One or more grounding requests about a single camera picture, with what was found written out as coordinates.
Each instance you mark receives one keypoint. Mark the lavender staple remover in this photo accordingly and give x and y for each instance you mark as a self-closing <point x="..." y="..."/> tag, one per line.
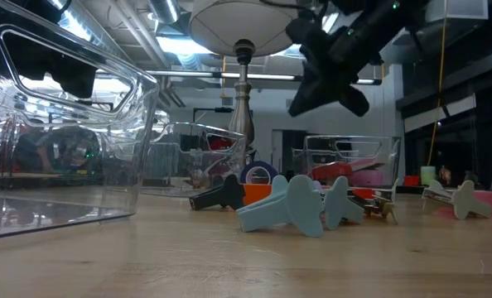
<point x="317" y="187"/>

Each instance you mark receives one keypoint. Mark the small red container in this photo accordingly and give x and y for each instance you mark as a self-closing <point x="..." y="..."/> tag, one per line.
<point x="411" y="181"/>

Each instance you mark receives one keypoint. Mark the pink tape roll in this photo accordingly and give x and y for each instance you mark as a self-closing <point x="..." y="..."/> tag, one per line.
<point x="488" y="198"/>

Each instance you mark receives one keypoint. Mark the table lamp white shade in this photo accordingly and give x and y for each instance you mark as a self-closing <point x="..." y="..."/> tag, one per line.
<point x="237" y="25"/>

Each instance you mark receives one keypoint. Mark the red stapler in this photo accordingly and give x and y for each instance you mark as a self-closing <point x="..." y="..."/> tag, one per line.
<point x="333" y="169"/>

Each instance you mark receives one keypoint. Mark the blue tape roll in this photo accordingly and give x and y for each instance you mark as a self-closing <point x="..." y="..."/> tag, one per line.
<point x="266" y="167"/>

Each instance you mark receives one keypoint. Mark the silver ventilation duct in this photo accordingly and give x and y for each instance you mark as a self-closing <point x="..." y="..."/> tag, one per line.
<point x="165" y="10"/>

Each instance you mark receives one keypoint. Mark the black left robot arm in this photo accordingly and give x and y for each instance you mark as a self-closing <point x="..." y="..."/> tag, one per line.
<point x="26" y="58"/>

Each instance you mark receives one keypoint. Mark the teal staple remover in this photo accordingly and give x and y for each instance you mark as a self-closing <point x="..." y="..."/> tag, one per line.
<point x="300" y="207"/>
<point x="339" y="205"/>

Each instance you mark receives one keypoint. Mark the ceiling tube light fixture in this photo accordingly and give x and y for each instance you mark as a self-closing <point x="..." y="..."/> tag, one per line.
<point x="254" y="76"/>

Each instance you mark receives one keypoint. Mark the person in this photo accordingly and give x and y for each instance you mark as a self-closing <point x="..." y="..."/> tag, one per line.
<point x="221" y="143"/>

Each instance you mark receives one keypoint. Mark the pale green cup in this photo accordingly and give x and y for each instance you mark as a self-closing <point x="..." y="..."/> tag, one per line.
<point x="427" y="176"/>

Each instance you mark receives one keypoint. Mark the clear plastic bin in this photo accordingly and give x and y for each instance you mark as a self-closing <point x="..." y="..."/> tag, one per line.
<point x="391" y="157"/>
<point x="179" y="182"/>
<point x="140" y="124"/>

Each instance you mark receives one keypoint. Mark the grey wall vent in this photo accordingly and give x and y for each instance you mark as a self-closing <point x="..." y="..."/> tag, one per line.
<point x="227" y="101"/>

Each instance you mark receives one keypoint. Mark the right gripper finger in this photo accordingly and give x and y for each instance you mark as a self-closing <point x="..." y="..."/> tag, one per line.
<point x="302" y="97"/>
<point x="318" y="93"/>

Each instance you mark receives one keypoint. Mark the black staple remover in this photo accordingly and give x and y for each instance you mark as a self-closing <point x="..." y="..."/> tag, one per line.
<point x="217" y="198"/>

